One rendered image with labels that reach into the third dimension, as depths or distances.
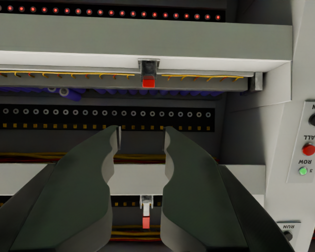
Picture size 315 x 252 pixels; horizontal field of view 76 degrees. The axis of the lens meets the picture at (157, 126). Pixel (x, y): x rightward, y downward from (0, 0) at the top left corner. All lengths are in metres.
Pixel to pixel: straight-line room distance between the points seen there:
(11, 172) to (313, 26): 0.44
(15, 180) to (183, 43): 0.30
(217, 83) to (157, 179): 0.17
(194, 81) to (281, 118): 0.13
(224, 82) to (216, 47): 0.08
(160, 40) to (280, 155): 0.23
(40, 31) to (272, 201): 0.39
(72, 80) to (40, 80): 0.05
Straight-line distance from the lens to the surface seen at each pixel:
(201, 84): 0.33
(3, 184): 0.37
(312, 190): 0.40
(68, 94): 0.38
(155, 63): 0.26
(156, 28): 0.27
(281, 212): 0.40
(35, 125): 0.50
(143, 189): 0.31
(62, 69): 0.33
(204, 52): 0.27
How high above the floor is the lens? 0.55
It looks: 16 degrees up
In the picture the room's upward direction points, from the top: 178 degrees counter-clockwise
